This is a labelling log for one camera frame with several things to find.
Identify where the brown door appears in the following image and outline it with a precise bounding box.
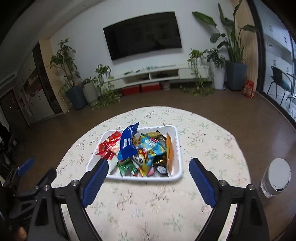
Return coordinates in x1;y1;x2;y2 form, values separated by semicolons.
0;89;29;130

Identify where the potted tree in blue-grey pot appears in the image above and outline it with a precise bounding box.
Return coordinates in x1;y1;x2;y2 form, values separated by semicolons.
47;38;88;110

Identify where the wall-mounted black television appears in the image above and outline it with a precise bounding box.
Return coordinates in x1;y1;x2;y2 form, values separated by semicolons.
103;11;183;62

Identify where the green candy packet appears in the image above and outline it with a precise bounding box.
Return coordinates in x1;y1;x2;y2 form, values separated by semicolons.
116;161;139;177

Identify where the red paper bag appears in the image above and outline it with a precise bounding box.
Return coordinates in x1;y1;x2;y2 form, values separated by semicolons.
242;80;255;99

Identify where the trailing pothos plant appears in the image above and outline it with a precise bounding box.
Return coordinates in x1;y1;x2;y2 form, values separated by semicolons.
91;64;121;110

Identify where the yellow stick packet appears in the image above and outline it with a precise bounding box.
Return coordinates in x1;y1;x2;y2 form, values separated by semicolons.
165;132;175;175

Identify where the plant in white smooth pot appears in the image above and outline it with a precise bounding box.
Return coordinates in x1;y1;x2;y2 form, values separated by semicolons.
205;48;226;90

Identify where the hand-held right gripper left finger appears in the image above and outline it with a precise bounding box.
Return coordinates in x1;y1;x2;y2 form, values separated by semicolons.
28;159;109;241

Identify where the large-leaf plant in dark pot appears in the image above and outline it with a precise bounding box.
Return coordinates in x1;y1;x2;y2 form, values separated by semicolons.
192;0;257;91

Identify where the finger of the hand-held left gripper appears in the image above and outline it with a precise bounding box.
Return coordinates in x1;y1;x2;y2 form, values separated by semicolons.
2;158;35;188
23;168;57;197

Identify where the light blue snack packet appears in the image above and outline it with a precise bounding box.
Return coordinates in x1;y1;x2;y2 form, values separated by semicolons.
136;134;167;177

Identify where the clear bottle with white cap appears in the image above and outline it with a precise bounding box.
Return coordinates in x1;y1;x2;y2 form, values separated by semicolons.
260;158;292;198

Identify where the dark blue cookie packet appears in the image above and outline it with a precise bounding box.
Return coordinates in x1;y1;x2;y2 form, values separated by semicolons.
117;121;141;162

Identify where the white wall cabinet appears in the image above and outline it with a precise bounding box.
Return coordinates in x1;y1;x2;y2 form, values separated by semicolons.
14;53;56;126

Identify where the red chocolate ball packet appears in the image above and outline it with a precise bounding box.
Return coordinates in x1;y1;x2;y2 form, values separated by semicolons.
98;130;123;159

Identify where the trailing vine plant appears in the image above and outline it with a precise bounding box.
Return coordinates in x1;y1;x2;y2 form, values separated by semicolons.
179;49;215;96

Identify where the black gold-edged snack packet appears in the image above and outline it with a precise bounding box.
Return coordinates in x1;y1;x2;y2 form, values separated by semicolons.
151;156;169;178

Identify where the white plastic tray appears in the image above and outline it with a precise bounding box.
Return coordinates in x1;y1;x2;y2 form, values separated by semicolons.
85;125;184;182

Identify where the red storage box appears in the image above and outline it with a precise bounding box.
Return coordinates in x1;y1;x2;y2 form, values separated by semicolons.
141;83;161;93
122;85;141;96

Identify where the dark balcony chair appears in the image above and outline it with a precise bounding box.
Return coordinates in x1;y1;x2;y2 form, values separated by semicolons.
266;66;296;105

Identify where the white television console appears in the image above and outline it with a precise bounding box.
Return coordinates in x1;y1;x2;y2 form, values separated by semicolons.
109;65;212;90

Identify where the red peach print packet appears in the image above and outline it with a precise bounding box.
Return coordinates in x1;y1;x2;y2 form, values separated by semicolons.
107;141;121;160

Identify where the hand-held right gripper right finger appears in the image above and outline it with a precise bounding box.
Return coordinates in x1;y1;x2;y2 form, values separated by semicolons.
189;158;270;241

